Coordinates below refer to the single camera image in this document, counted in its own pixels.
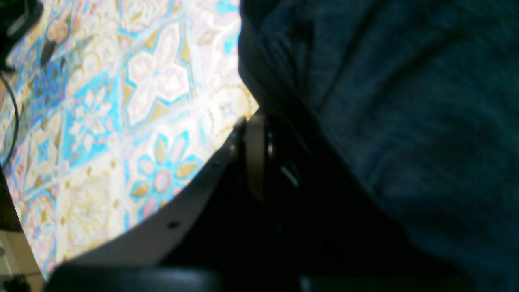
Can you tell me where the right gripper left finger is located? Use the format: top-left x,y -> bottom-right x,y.
45,115 -> 268,292

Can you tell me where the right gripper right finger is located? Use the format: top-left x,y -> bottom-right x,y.
266,122 -> 472,292

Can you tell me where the black t-shirt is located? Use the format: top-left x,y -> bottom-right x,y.
239,0 -> 518,292

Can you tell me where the patterned tablecloth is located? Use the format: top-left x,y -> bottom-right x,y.
1,0 -> 258,279

